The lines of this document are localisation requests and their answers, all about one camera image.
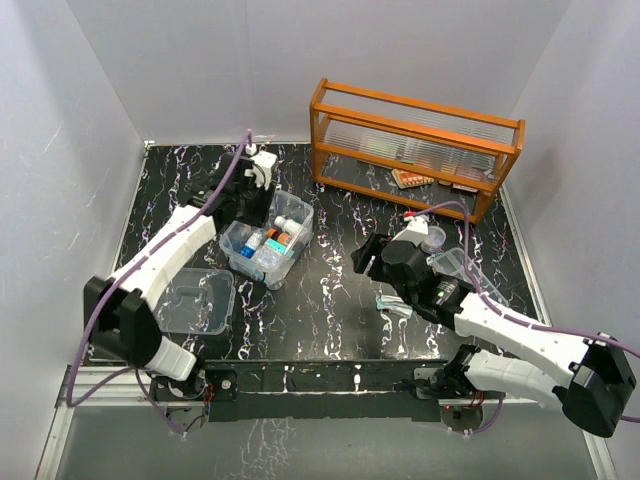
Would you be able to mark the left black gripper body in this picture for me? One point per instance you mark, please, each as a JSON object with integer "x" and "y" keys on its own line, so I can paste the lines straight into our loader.
{"x": 247, "y": 193}

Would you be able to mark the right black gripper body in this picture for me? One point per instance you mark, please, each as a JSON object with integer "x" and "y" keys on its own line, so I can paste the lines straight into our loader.
{"x": 379, "y": 272}

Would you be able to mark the white medicine bottle green label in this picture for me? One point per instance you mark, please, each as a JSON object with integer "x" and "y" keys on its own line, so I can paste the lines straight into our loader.
{"x": 286, "y": 225}

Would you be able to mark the brown bottle orange cap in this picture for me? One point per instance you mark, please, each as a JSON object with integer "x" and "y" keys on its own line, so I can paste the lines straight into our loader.
{"x": 280, "y": 237}

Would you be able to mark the blue white bandage roll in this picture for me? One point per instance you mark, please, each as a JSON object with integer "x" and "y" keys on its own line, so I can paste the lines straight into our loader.
{"x": 252, "y": 244}

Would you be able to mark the clear plastic medicine box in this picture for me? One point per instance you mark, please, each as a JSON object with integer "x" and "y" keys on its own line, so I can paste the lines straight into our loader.
{"x": 235, "y": 236}

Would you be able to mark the blue header plastic packet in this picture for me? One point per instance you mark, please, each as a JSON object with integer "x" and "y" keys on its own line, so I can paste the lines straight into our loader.
{"x": 270, "y": 254}

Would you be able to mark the clear compartment organizer tray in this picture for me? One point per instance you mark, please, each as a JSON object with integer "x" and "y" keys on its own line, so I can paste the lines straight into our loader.
{"x": 451, "y": 262}

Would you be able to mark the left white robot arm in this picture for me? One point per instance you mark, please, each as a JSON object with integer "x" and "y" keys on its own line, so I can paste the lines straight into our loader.
{"x": 119, "y": 309}

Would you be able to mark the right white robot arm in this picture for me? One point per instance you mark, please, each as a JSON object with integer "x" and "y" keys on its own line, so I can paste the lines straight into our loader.
{"x": 587, "y": 376}

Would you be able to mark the small clear round jar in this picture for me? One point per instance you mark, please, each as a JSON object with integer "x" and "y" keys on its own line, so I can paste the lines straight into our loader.
{"x": 434, "y": 240}

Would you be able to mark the clear plastic box lid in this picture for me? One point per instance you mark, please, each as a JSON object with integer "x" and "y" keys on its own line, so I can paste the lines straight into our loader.
{"x": 197, "y": 302}

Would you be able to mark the orange wooden shelf rack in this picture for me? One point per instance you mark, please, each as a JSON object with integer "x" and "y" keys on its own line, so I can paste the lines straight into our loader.
{"x": 359, "y": 135}

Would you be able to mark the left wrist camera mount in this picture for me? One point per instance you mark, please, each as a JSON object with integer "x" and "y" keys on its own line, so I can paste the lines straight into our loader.
{"x": 262, "y": 165}

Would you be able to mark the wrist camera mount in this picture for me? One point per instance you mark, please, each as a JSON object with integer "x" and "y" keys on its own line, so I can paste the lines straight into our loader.
{"x": 416, "y": 228}
{"x": 262, "y": 165}

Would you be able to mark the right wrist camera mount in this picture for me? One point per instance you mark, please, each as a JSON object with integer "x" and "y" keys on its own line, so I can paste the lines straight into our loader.
{"x": 416, "y": 228}

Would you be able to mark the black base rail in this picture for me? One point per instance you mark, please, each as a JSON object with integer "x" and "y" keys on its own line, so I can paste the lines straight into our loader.
{"x": 230, "y": 391}

